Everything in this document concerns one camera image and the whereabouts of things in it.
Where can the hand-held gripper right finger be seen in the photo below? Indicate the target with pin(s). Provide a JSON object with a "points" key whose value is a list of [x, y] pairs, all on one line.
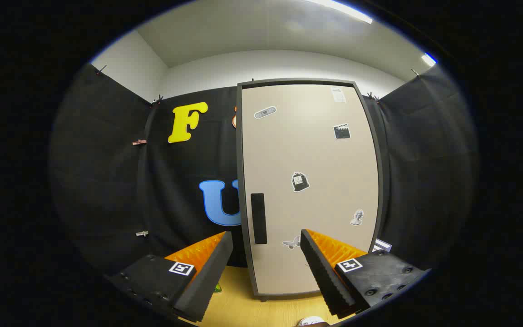
{"points": [[323, 277]]}

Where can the white book blue spine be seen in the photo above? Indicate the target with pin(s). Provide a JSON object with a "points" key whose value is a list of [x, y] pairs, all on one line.
{"points": [[382, 245]]}

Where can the grey shoe cabinet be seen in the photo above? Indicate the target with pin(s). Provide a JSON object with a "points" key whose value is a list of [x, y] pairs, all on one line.
{"points": [[298, 81]]}

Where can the black backdrop cloth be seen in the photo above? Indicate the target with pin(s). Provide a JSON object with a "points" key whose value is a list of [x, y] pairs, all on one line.
{"points": [[107, 181]]}

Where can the white canvas shoe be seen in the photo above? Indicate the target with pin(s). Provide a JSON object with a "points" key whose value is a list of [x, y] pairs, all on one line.
{"points": [[311, 322]]}

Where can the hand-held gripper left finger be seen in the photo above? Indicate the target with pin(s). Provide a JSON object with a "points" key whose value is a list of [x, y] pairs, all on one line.
{"points": [[211, 272]]}

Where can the red cloth clip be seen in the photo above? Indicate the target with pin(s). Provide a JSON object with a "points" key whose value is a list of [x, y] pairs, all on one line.
{"points": [[139, 142]]}

